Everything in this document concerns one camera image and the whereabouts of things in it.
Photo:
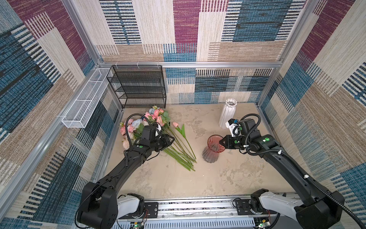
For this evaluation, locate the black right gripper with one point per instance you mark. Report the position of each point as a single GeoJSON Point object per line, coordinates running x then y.
{"type": "Point", "coordinates": [228, 141]}

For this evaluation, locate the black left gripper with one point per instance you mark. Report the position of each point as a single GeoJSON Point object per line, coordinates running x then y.
{"type": "Point", "coordinates": [165, 138]}

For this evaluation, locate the red glass vase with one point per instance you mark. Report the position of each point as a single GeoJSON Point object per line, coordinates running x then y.
{"type": "Point", "coordinates": [213, 149]}

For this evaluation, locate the white ribbed ceramic vase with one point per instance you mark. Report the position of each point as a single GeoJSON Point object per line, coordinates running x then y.
{"type": "Point", "coordinates": [227, 112]}

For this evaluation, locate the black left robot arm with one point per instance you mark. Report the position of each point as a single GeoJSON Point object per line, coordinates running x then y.
{"type": "Point", "coordinates": [100, 207]}

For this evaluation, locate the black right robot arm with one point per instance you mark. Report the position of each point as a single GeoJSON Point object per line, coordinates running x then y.
{"type": "Point", "coordinates": [317, 207]}

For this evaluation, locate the pile of artificial flowers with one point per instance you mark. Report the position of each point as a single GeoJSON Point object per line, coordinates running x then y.
{"type": "Point", "coordinates": [132, 128]}

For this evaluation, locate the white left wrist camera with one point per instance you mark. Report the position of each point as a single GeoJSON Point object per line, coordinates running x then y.
{"type": "Point", "coordinates": [158, 130]}

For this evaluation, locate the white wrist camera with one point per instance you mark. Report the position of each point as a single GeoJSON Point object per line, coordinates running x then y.
{"type": "Point", "coordinates": [158, 130]}
{"type": "Point", "coordinates": [234, 127]}

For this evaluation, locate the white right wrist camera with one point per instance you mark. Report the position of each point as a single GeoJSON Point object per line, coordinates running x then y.
{"type": "Point", "coordinates": [234, 127]}

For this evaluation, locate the black wire shelf rack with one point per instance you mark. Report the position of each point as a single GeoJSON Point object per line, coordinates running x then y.
{"type": "Point", "coordinates": [138, 86]}

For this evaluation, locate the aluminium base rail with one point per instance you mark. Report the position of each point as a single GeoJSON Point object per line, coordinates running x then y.
{"type": "Point", "coordinates": [218, 212]}

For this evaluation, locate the white wire mesh basket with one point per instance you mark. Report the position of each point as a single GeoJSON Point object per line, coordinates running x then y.
{"type": "Point", "coordinates": [85, 104]}

